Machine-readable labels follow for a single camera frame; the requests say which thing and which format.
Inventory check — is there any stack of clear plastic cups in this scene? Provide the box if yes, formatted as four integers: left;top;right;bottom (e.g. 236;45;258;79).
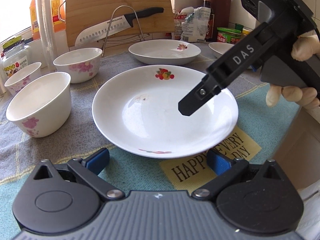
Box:
35;0;56;72

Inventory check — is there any glass jar with label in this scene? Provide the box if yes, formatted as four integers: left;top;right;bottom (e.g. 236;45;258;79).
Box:
0;35;33;90

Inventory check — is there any dark soy sauce bottle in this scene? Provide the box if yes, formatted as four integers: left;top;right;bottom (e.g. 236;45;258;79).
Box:
202;0;215;42

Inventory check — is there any person's right hand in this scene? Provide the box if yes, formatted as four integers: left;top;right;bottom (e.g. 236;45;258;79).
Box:
265;34;320;110

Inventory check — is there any white bowl with pink flowers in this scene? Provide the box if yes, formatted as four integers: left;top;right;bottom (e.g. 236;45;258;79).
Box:
53;47;103;84
4;62;42;97
5;72;72;138

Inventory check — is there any white seasoning packet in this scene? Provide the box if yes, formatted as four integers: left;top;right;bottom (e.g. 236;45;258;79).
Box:
181;6;215;43

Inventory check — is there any person's white clothing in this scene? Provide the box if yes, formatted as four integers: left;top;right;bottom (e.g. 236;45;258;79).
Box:
296;180;320;240

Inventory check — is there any bamboo cutting board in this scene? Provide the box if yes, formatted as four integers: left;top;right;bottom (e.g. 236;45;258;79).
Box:
65;0;175;48

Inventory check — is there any black-handled kitchen knife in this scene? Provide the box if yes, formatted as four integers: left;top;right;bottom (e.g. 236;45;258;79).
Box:
75;7;165;47

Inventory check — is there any white plate with fruit print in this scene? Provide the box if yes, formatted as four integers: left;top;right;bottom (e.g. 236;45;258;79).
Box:
208;42;242;58
92;64;239;159
128;39;202;65

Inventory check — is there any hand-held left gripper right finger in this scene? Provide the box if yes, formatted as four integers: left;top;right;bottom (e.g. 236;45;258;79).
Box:
191;149;288;202

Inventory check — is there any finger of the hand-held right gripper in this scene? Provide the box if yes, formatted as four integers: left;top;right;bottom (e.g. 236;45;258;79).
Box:
178;76;222;117

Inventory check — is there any green-lid jar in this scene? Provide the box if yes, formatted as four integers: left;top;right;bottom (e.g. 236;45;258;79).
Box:
216;27;242;45

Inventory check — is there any red and white packet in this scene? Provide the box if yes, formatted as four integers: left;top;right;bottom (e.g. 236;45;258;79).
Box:
172;7;195;40

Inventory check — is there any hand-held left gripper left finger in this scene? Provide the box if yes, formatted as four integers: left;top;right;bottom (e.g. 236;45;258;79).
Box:
32;147;125;202

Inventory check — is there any metal wire rack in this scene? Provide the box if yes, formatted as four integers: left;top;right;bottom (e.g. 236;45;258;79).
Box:
97;6;150;57

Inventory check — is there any grey and teal table mat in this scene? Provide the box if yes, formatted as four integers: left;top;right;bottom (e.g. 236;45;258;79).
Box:
0;42;302;220

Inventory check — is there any dark brown knife block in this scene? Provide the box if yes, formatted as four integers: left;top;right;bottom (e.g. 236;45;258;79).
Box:
211;0;232;42

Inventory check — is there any orange cooking oil jug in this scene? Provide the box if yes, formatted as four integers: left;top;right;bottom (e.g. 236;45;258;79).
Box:
29;0;67;40

